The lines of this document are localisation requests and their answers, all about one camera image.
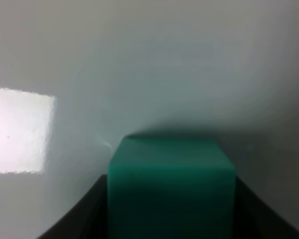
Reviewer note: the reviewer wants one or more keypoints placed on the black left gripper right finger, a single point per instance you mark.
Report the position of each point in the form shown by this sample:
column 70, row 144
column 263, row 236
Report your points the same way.
column 254, row 219

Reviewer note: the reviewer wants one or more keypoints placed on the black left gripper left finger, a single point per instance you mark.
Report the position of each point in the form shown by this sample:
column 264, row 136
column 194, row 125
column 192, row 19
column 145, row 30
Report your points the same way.
column 88, row 219

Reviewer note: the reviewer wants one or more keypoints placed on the green cube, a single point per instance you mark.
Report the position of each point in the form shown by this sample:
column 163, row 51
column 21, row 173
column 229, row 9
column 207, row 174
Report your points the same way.
column 170, row 188

